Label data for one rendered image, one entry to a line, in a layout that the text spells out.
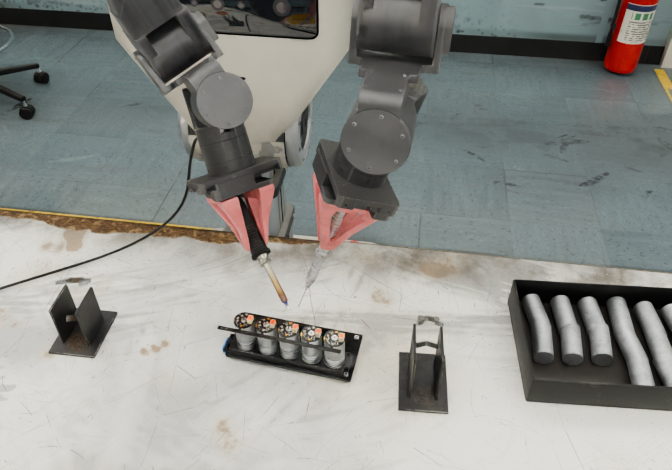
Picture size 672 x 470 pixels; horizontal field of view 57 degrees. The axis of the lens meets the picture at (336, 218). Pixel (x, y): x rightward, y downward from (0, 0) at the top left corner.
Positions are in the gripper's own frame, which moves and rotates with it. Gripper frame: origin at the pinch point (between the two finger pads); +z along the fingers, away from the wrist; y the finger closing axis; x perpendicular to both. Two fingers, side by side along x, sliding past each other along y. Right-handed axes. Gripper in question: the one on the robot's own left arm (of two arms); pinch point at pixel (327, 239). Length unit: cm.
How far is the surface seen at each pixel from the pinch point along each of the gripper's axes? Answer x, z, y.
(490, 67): 146, 43, -210
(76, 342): -23.0, 28.0, -7.3
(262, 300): -0.3, 19.9, -10.0
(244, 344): -4.3, 18.1, -0.4
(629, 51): 194, 11, -187
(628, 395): 35.2, 3.9, 15.5
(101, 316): -20.4, 26.1, -10.3
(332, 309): 8.2, 16.7, -6.5
